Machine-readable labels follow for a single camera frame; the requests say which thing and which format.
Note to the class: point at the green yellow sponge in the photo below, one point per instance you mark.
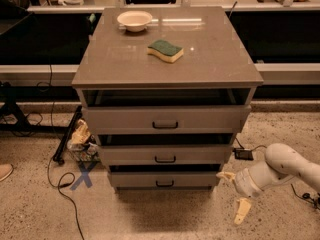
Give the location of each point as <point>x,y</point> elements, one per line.
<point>165,51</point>

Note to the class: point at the crumpled bag pile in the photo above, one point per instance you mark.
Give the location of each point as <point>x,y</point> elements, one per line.
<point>82,144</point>

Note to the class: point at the grey bottom drawer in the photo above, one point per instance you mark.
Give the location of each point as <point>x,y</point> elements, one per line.
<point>163,180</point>

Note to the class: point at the black stand leg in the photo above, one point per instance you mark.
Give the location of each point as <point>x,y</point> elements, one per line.
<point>58,156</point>

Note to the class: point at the white bowl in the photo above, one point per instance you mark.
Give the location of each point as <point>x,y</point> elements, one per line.
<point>134,21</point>

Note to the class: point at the grey drawer cabinet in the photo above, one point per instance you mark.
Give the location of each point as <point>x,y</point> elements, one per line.
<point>215,70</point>

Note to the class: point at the grey middle drawer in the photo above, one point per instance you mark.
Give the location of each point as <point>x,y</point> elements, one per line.
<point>164,155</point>

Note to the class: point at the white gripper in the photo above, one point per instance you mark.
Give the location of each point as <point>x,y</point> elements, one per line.
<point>244,183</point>

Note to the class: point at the black table frame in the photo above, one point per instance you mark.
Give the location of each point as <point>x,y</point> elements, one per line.
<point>17,122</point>

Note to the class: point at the blue tape cross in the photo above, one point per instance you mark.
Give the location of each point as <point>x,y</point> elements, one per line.
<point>85,169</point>

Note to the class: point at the black power adapter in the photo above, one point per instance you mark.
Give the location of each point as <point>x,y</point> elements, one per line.
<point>243,154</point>

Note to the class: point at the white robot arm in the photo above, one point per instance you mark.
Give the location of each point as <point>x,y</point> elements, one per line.
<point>281,165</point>

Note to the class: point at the grey top drawer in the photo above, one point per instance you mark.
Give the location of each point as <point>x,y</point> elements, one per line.
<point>166,120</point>

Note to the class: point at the grey drawer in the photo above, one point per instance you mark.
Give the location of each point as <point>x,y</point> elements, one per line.
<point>164,155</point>
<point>166,120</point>
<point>163,180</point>

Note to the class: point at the shoe tip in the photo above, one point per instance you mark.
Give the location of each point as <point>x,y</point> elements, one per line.
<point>5,171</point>

